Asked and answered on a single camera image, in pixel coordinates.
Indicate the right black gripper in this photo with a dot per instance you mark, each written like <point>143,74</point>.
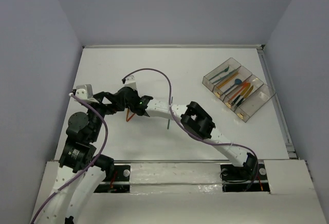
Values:
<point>134,91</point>

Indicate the orange plastic knife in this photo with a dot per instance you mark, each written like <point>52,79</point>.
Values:
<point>246,84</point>

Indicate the yellow knife black handle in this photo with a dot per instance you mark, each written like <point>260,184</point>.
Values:
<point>242,93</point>

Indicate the teal fork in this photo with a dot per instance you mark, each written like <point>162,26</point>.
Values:
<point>224,77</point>

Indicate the yellow knife dark handle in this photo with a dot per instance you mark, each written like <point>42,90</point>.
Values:
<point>243,97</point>

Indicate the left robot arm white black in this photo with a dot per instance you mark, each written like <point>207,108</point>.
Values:
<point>81,166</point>

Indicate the clear four-compartment utensil organizer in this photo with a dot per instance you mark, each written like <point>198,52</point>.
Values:
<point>260,95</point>

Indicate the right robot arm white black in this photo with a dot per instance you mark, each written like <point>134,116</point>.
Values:
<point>195,121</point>

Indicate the blue spoon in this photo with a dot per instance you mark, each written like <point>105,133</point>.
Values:
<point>236,82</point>

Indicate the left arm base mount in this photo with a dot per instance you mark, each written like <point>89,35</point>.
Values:
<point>118,182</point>

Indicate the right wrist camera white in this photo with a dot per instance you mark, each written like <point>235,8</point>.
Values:
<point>130,82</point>

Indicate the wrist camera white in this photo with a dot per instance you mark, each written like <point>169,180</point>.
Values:
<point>130,82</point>
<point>83,92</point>

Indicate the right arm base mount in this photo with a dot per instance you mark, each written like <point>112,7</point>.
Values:
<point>233,181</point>

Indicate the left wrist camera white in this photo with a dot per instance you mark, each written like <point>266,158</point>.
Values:
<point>83,92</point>

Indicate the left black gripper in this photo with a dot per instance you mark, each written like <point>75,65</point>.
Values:
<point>101,98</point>

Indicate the teal curved spoon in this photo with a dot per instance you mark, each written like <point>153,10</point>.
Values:
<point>225,70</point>

